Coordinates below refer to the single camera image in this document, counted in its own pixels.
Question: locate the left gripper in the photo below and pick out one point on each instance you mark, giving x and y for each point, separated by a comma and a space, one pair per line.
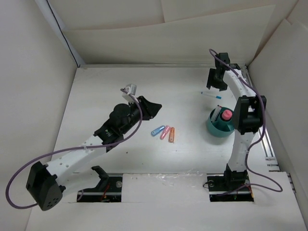
149, 109

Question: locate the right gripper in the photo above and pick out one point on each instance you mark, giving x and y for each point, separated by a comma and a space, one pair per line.
211, 82

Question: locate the blue cap pen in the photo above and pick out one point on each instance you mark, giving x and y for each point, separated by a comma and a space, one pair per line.
211, 95

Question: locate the purple cap pen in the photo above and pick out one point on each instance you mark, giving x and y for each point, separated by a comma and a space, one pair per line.
220, 110

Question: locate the teal round organizer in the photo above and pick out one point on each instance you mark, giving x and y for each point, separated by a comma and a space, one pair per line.
220, 128

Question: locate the red cap pen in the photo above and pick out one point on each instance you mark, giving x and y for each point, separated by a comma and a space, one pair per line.
215, 113

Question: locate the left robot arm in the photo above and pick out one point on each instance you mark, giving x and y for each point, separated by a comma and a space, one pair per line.
49, 183

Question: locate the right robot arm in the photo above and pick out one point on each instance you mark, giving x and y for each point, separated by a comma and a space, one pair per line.
248, 117

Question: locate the blue correction tape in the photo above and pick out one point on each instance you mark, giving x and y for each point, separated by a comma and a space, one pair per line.
157, 130

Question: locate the pink correction tape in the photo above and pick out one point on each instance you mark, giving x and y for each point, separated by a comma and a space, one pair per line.
165, 132

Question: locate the orange correction tape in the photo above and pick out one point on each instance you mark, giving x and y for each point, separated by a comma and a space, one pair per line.
171, 135

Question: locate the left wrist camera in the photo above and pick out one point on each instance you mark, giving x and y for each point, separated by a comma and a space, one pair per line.
128, 92

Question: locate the left base rail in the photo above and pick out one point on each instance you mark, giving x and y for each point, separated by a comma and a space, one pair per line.
111, 192

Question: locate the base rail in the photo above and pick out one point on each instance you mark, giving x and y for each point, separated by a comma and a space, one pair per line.
111, 192
221, 190

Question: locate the aluminium side rail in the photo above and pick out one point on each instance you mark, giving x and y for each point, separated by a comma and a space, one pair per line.
265, 143

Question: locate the right base rail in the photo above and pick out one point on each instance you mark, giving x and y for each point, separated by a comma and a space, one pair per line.
221, 190

